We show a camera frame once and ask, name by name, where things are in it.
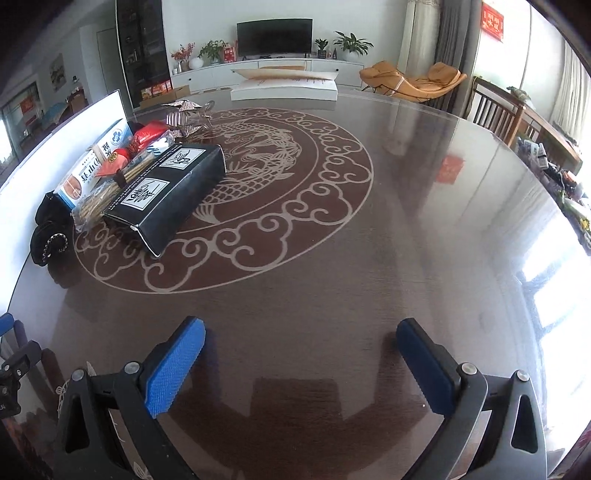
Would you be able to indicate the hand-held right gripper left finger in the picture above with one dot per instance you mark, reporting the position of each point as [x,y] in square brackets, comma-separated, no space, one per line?
[175,364]

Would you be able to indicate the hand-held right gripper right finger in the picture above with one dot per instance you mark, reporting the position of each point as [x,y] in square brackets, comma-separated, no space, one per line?
[427,369]

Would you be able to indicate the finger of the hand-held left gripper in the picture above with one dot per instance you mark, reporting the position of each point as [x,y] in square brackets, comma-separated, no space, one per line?
[6,325]

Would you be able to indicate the black fuzzy sock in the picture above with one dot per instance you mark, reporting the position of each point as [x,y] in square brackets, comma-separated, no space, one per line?
[46,249]

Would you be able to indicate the bagged bundle of wooden sticks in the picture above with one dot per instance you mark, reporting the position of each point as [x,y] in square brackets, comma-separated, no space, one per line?
[99,199]

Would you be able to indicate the blue and white medicine box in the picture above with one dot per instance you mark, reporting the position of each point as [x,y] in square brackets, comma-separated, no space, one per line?
[83,175]

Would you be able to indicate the black gift box white labels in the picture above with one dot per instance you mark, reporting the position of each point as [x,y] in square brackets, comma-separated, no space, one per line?
[175,194]

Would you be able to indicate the white board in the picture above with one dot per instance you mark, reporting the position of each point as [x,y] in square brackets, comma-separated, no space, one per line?
[46,152]

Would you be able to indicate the red envelope with gold print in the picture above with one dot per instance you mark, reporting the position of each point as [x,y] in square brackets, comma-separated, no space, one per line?
[117,160]

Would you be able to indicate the pile of assorted clutter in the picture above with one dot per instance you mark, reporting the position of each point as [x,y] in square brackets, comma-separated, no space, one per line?
[561,184]

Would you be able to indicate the red plastic packet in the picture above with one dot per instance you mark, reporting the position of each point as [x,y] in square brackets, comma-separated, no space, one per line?
[150,134]

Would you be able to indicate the rhinestone hair claw clip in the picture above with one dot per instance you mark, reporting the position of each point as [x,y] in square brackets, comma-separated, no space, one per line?
[184,115]

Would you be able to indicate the wooden side table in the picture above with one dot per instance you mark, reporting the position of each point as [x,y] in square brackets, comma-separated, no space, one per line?
[549,134]

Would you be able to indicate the wooden dining chair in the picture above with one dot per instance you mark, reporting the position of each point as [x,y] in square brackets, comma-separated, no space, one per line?
[491,108]

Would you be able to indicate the cardboard box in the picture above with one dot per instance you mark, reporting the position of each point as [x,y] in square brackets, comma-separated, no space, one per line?
[178,91]

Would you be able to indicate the white television cabinet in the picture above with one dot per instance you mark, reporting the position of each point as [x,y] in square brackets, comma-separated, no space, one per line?
[207,78]

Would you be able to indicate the orange lounge chair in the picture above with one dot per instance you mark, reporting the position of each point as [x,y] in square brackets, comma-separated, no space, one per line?
[406,81]

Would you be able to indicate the white flat box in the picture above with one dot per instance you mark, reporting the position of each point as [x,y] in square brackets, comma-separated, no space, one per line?
[281,90]

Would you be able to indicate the white round vase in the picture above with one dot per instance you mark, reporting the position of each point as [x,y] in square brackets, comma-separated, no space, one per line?
[196,62]

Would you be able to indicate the red flower arrangement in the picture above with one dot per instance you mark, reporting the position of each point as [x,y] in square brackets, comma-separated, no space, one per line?
[182,54]

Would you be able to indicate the dark display cabinet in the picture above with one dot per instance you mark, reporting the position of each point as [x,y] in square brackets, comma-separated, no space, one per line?
[143,46]

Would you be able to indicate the red gift box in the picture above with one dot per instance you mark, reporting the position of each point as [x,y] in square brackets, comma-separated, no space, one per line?
[230,53]

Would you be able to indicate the bushy green potted plant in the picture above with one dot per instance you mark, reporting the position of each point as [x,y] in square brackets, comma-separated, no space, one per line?
[211,50]

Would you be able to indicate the grey and white curtains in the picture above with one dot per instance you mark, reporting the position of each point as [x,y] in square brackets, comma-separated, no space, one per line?
[455,41]

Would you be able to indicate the large potted plant white pot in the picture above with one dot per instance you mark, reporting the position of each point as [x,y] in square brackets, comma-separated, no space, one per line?
[351,44]

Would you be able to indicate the small potted plant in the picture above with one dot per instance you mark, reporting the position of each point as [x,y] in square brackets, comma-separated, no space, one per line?
[322,46]

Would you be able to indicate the black television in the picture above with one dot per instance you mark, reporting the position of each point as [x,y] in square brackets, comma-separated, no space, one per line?
[274,37]

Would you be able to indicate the framed wall picture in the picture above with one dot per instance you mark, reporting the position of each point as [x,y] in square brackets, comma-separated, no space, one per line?
[58,71]

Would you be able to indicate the red wall poster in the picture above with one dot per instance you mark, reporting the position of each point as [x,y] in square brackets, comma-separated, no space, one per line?
[492,18]

